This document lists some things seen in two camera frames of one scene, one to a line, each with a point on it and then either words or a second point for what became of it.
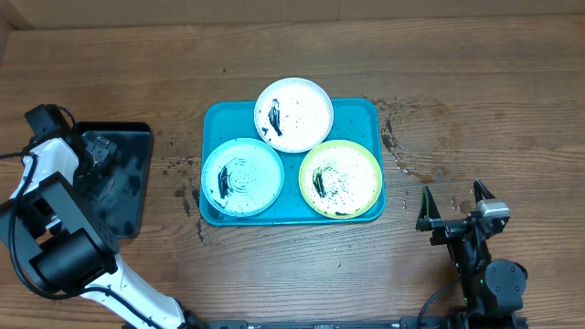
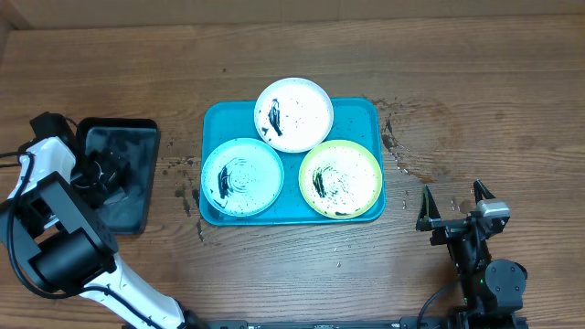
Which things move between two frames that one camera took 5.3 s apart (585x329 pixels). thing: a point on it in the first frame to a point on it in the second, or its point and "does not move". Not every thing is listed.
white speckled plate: (293, 115) does not move
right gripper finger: (481, 192) does not move
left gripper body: (96, 156) to (100, 170)
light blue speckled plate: (242, 177) does not move
